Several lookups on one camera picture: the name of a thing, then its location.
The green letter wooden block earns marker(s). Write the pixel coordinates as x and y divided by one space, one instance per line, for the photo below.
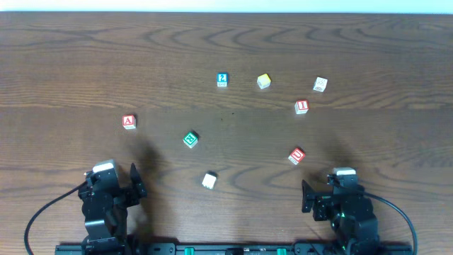
190 139

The yellow top wooden block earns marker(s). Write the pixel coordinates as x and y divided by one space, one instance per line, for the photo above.
263 81

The white plain wooden block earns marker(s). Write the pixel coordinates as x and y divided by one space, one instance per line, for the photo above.
209 181

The blue number 2 block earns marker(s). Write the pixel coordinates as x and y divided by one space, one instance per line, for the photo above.
222 79

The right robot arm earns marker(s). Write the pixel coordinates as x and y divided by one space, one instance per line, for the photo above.
349 212

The red letter A block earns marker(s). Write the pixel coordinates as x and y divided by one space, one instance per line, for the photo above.
129 122

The red letter I block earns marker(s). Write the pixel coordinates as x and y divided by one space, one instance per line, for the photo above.
301 107

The plain patterned wooden block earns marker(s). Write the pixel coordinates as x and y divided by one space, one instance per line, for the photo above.
320 84

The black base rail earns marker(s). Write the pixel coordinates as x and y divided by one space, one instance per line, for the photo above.
300 248

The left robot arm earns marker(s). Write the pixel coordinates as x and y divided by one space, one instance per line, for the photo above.
108 231

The red letter U block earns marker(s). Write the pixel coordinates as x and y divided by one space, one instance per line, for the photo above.
296 156

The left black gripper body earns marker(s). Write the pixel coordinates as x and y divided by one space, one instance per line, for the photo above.
128 193

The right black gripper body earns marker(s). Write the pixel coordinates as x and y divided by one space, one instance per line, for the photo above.
319 204

